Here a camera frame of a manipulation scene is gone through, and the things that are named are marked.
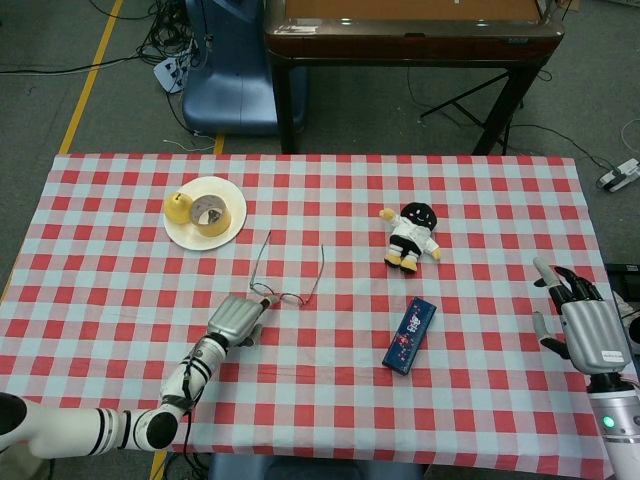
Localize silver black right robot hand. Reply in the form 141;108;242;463
531;257;632;376

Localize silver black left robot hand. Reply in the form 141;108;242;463
206;294;281;349

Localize thin-framed eyeglasses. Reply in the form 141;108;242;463
248;230;326;307

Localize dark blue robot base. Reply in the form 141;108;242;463
207;452;426;480

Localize dark blue rectangular box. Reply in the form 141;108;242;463
382;296;437;375

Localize red white checkered tablecloth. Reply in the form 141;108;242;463
0;153;621;479

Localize white round plate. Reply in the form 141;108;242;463
163;176;248;251

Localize yellow toy pear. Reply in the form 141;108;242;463
164;192;194;224

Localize white grey power strip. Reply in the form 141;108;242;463
595;158;640;194

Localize black white plush doll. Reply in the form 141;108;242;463
378;200;444;275

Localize blue machine base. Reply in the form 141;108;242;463
181;0;307;137

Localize white power strip with plugs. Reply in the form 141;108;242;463
152;52;194;94

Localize brown mahjong table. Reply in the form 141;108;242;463
263;0;566;156

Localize black floor cable bundle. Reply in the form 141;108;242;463
134;0;211;66

